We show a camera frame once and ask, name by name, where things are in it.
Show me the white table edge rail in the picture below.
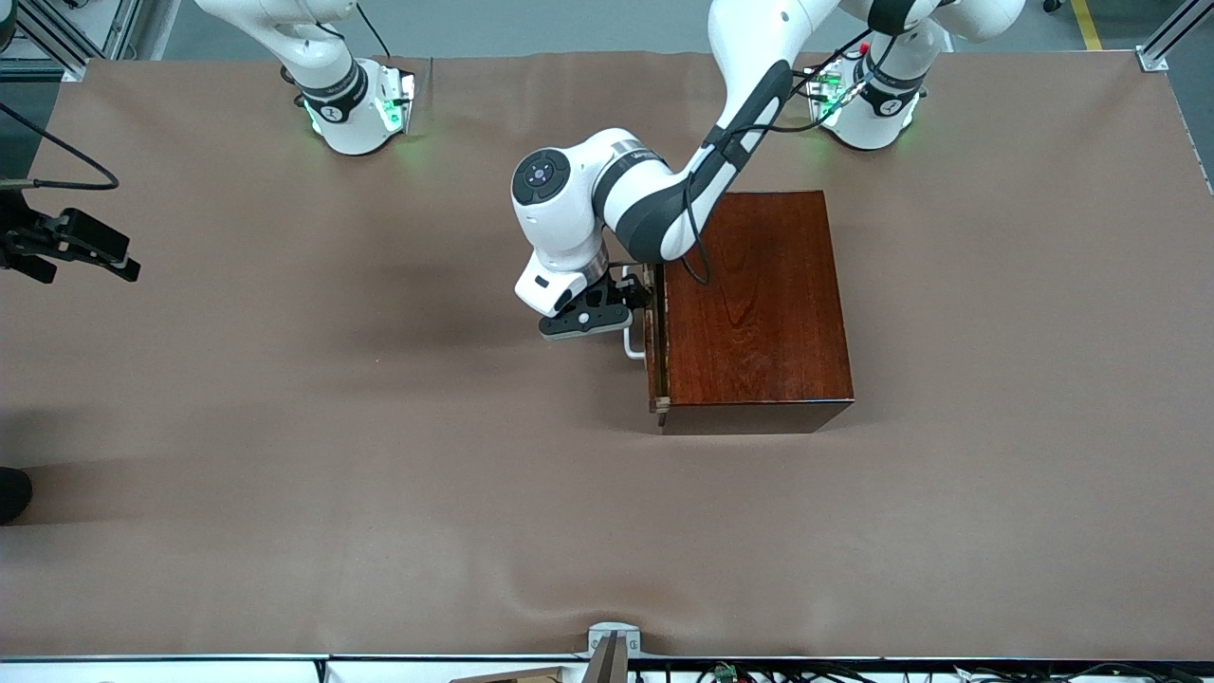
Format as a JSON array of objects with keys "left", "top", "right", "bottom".
[{"left": 0, "top": 653, "right": 1214, "bottom": 683}]

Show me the brown table mat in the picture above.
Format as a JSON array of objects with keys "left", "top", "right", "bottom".
[{"left": 0, "top": 49, "right": 1214, "bottom": 662}]

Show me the grey metal bracket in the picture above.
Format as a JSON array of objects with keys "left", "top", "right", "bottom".
[{"left": 586, "top": 621, "right": 643, "bottom": 683}]

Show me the wooden drawer with white handle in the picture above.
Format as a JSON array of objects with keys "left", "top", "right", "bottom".
[{"left": 623, "top": 264, "right": 671, "bottom": 415}]

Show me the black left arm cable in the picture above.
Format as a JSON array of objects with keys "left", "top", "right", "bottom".
[{"left": 683, "top": 28, "right": 878, "bottom": 286}]

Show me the dark red wooden cabinet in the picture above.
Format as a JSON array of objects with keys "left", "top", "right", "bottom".
[{"left": 657, "top": 190, "right": 855, "bottom": 436}]

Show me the black round object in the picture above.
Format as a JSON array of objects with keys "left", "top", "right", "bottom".
[{"left": 0, "top": 467, "right": 33, "bottom": 526}]

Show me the aluminium frame profile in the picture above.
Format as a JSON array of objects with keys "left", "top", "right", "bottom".
[
  {"left": 0, "top": 0, "right": 157, "bottom": 83},
  {"left": 1136, "top": 0, "right": 1214, "bottom": 73}
]

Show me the light wooden board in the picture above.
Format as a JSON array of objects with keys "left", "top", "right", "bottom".
[{"left": 451, "top": 667, "right": 570, "bottom": 683}]

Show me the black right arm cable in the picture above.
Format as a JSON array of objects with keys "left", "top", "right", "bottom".
[{"left": 0, "top": 102, "right": 120, "bottom": 191}]

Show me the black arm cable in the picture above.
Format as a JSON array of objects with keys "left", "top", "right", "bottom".
[
  {"left": 683, "top": 28, "right": 878, "bottom": 286},
  {"left": 0, "top": 102, "right": 120, "bottom": 191}
]

